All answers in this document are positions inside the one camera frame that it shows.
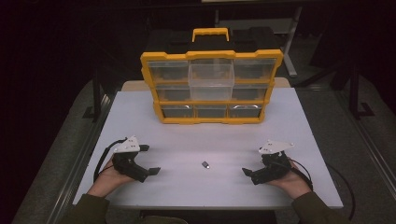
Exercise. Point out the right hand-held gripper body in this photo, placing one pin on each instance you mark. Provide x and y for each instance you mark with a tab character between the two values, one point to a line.
272	169

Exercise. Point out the dark floor stand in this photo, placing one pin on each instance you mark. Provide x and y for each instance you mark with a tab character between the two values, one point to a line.
96	99
355	93

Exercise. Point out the large clear plastic drawer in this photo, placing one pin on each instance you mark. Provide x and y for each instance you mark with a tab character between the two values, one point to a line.
211	79

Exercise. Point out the person's left hand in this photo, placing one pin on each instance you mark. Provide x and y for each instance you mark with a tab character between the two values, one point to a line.
107	180

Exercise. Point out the aluminium rail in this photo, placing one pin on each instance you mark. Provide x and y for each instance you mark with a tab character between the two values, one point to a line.
370	146
79	165

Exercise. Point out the person's right hand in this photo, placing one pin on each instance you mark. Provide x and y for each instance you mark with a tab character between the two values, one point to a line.
294	183

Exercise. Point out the small dark metal part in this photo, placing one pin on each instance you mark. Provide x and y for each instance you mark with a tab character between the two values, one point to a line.
205	164

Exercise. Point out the yellow and black organizer case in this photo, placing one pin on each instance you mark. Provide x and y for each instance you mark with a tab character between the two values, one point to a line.
211	46

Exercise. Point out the grey metal stand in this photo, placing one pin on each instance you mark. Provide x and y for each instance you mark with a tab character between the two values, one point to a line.
289	46

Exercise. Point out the set of small clear drawers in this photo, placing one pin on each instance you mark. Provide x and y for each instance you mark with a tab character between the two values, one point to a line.
174	93

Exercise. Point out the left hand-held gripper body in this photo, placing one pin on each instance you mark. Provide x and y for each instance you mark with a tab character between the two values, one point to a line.
126	146

